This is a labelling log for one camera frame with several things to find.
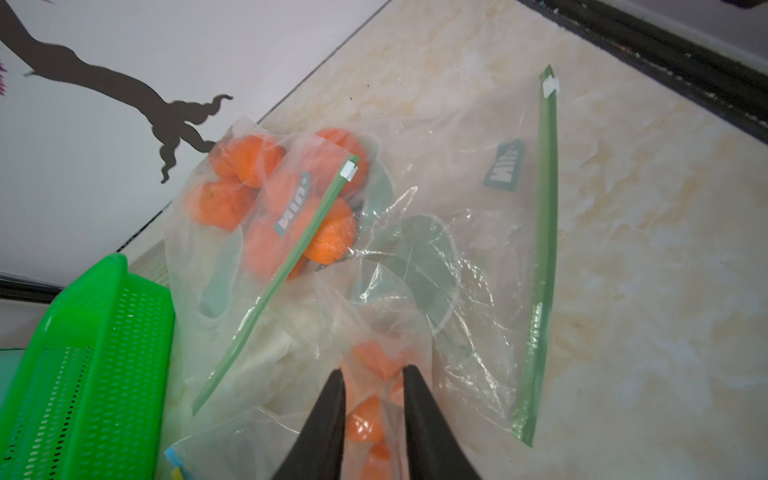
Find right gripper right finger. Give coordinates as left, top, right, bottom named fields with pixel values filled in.
left=403, top=365, right=480, bottom=480

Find far green zip bag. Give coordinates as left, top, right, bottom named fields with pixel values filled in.
left=164, top=118, right=383, bottom=415

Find oranges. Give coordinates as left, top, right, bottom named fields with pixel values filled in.
left=340, top=340, right=410, bottom=479
left=183, top=128, right=370, bottom=281

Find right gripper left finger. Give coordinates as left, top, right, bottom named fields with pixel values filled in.
left=272, top=369, right=346, bottom=480

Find green zip bag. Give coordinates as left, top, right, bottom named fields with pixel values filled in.
left=352, top=67, right=560, bottom=444
left=164, top=118, right=383, bottom=415

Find blue zip clear bag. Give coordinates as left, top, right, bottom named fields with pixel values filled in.
left=165, top=259, right=474, bottom=479

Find green plastic basket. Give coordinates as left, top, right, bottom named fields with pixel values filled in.
left=1, top=253, right=175, bottom=479

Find near green zip bag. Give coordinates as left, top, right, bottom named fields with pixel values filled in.
left=352, top=67, right=560, bottom=444

